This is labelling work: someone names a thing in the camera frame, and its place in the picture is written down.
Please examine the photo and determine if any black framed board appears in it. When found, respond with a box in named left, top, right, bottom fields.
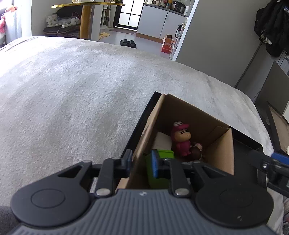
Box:
left=256, top=101, right=288, bottom=157

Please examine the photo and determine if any black shallow tray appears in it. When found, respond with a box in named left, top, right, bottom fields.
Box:
left=126, top=92, right=266, bottom=189

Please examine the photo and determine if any black slippers pair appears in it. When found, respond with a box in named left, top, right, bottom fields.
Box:
left=120, top=39, right=137, bottom=48

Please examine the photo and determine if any red crab toy figure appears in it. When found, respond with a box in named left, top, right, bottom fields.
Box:
left=190, top=143, right=203, bottom=161

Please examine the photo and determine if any yellow floor cloth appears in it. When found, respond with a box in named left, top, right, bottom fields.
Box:
left=100, top=32, right=110, bottom=38

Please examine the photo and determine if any orange carton box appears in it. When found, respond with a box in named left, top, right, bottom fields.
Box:
left=161, top=34, right=174, bottom=54

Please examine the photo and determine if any grey leaning panel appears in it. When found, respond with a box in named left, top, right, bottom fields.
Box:
left=255, top=62, right=288, bottom=119

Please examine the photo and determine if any black spray bottle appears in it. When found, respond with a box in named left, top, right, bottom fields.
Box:
left=175, top=24, right=182, bottom=39

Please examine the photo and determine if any white fuzzy blanket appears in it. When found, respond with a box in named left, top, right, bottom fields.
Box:
left=1, top=37, right=284, bottom=234

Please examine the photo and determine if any black hanging jacket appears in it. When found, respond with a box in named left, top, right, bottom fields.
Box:
left=254, top=0, right=288, bottom=57

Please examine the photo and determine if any white power strip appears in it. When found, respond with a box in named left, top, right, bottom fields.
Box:
left=61, top=22, right=78, bottom=28

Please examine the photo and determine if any pink-haired toy figure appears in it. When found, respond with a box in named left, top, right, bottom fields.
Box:
left=171, top=121, right=191, bottom=157

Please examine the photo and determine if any gold round side table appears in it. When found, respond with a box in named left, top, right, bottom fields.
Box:
left=51, top=1, right=125, bottom=40

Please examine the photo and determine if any green plastic block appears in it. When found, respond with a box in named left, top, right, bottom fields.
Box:
left=145, top=149, right=174, bottom=189

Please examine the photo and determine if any white kitchen cabinet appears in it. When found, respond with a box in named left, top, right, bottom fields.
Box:
left=136, top=3, right=187, bottom=43

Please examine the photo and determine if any white power adapter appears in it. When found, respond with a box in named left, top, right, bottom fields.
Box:
left=152, top=132, right=172, bottom=150

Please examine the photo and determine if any brown cardboard box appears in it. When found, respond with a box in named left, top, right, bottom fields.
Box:
left=117, top=93, right=235, bottom=189

